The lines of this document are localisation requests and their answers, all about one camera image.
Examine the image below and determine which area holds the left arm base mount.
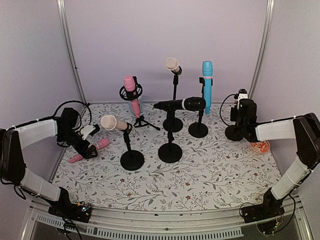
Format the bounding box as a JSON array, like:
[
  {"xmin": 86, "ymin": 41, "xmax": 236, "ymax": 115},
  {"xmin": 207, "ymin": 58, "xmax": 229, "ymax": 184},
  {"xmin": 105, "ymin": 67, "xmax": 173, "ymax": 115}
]
[{"xmin": 47, "ymin": 200, "xmax": 93, "ymax": 223}]

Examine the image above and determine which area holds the black microphone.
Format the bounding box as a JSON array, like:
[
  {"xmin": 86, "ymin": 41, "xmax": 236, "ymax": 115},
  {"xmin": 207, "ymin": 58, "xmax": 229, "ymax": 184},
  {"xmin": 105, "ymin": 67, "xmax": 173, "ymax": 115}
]
[{"xmin": 153, "ymin": 96, "xmax": 206, "ymax": 112}]

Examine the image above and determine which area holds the aluminium frame post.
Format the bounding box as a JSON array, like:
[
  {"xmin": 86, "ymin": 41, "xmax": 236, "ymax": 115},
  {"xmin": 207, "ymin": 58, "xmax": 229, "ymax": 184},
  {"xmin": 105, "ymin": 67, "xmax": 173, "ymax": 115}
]
[
  {"xmin": 248, "ymin": 0, "xmax": 275, "ymax": 99},
  {"xmin": 56, "ymin": 0, "xmax": 87, "ymax": 103}
]

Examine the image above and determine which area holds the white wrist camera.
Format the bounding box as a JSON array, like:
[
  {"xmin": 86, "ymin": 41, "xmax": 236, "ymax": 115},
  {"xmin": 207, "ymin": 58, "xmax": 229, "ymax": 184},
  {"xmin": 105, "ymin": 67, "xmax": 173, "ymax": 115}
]
[
  {"xmin": 79, "ymin": 124, "xmax": 100, "ymax": 140},
  {"xmin": 234, "ymin": 88, "xmax": 248, "ymax": 108}
]

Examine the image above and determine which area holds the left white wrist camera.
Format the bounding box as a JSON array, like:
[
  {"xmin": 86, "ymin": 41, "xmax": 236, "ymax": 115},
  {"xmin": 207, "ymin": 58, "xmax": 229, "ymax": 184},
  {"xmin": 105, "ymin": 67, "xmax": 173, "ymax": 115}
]
[{"xmin": 79, "ymin": 124, "xmax": 100, "ymax": 140}]

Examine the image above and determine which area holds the right aluminium frame post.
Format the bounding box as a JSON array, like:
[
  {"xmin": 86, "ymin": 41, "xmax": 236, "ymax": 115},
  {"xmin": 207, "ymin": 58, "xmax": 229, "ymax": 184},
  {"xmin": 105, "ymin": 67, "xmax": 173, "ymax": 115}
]
[{"xmin": 248, "ymin": 0, "xmax": 275, "ymax": 99}]

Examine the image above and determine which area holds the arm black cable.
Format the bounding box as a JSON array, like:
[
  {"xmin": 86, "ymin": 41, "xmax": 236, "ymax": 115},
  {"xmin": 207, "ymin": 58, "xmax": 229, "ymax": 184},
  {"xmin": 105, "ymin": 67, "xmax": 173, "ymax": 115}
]
[
  {"xmin": 219, "ymin": 93, "xmax": 238, "ymax": 124},
  {"xmin": 53, "ymin": 100, "xmax": 93, "ymax": 148}
]

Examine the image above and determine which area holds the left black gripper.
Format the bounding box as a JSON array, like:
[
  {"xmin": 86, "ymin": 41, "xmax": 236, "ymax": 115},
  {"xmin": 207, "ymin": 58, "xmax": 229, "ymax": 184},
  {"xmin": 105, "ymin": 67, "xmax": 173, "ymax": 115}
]
[{"xmin": 58, "ymin": 128, "xmax": 99, "ymax": 159}]

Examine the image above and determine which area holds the beige microphone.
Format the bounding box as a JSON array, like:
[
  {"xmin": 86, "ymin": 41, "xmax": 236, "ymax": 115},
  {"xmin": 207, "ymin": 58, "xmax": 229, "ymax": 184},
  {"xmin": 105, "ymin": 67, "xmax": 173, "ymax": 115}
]
[
  {"xmin": 100, "ymin": 115, "xmax": 135, "ymax": 132},
  {"xmin": 165, "ymin": 57, "xmax": 182, "ymax": 76}
]

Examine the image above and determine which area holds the blue microphone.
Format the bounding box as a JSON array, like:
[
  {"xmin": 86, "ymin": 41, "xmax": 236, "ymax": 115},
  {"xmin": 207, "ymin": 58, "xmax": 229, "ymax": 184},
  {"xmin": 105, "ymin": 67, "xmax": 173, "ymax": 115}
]
[{"xmin": 202, "ymin": 61, "xmax": 214, "ymax": 115}]

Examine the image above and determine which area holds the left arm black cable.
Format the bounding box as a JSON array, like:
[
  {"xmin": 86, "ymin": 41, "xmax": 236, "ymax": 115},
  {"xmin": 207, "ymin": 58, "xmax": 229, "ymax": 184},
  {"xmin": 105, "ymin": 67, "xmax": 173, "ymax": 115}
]
[{"xmin": 53, "ymin": 100, "xmax": 93, "ymax": 148}]

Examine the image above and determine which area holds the floral table mat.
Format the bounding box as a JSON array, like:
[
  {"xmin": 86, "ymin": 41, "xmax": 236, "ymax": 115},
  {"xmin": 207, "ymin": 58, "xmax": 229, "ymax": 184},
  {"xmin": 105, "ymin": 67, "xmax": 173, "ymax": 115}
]
[{"xmin": 53, "ymin": 104, "xmax": 281, "ymax": 211}]

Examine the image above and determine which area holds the short pink microphone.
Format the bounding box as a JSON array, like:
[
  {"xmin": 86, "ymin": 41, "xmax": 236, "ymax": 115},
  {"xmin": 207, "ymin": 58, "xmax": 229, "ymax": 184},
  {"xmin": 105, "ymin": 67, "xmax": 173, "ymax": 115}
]
[{"xmin": 69, "ymin": 138, "xmax": 110, "ymax": 164}]

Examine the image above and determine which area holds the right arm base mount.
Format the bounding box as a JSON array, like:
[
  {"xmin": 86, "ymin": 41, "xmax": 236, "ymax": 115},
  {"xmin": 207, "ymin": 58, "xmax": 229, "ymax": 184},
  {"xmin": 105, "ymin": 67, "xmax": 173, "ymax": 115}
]
[{"xmin": 239, "ymin": 201, "xmax": 285, "ymax": 223}]

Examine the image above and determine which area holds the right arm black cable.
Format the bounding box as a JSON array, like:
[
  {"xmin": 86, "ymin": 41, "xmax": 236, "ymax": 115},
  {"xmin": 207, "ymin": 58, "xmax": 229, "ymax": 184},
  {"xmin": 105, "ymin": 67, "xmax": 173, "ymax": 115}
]
[{"xmin": 219, "ymin": 93, "xmax": 238, "ymax": 124}]

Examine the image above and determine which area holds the front aluminium rail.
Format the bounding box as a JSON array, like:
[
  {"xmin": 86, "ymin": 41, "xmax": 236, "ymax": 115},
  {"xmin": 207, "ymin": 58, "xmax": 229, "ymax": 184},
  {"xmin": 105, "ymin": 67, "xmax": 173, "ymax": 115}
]
[{"xmin": 21, "ymin": 195, "xmax": 314, "ymax": 240}]

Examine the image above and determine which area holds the round stand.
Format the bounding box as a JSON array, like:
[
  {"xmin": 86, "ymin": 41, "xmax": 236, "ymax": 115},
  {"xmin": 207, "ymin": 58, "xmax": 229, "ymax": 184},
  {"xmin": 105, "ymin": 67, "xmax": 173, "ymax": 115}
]
[
  {"xmin": 162, "ymin": 73, "xmax": 183, "ymax": 133},
  {"xmin": 224, "ymin": 125, "xmax": 245, "ymax": 142},
  {"xmin": 188, "ymin": 77, "xmax": 209, "ymax": 138},
  {"xmin": 120, "ymin": 129, "xmax": 145, "ymax": 171},
  {"xmin": 158, "ymin": 111, "xmax": 183, "ymax": 163}
]

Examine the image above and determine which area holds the orange patterned small bowl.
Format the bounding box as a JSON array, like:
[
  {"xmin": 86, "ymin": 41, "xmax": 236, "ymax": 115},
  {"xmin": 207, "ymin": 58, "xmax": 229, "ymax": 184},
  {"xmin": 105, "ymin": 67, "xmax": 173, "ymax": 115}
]
[{"xmin": 250, "ymin": 141, "xmax": 270, "ymax": 154}]

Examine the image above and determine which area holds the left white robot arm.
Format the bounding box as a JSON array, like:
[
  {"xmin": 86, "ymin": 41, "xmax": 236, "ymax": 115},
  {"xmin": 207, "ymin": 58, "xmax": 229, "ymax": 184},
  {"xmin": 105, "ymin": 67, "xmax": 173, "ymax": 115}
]
[{"xmin": 0, "ymin": 107, "xmax": 100, "ymax": 217}]

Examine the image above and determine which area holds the left aluminium frame post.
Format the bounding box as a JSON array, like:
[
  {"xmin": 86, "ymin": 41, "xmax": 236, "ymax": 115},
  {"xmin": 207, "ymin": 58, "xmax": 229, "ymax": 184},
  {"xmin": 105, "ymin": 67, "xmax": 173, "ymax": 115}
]
[{"xmin": 56, "ymin": 0, "xmax": 87, "ymax": 103}]

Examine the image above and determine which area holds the black tripod shock-mount stand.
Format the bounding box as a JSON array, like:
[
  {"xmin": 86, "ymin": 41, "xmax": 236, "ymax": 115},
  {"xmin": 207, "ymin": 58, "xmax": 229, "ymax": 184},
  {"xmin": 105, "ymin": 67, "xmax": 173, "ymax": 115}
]
[{"xmin": 119, "ymin": 75, "xmax": 160, "ymax": 131}]

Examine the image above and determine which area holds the tall pink microphone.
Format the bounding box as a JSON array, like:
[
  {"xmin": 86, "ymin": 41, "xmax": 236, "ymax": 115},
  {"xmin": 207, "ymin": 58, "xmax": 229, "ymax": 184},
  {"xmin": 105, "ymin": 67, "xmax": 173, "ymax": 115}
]
[{"xmin": 123, "ymin": 75, "xmax": 141, "ymax": 118}]

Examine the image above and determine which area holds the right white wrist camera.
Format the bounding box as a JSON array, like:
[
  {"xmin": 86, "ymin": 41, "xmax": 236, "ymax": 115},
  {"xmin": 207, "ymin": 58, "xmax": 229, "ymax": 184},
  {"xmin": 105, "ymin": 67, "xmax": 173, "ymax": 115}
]
[{"xmin": 234, "ymin": 88, "xmax": 248, "ymax": 108}]

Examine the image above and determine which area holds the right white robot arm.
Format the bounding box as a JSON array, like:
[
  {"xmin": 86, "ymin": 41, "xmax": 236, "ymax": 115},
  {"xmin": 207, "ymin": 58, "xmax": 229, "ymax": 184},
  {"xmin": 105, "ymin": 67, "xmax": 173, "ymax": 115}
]
[{"xmin": 230, "ymin": 98, "xmax": 320, "ymax": 218}]

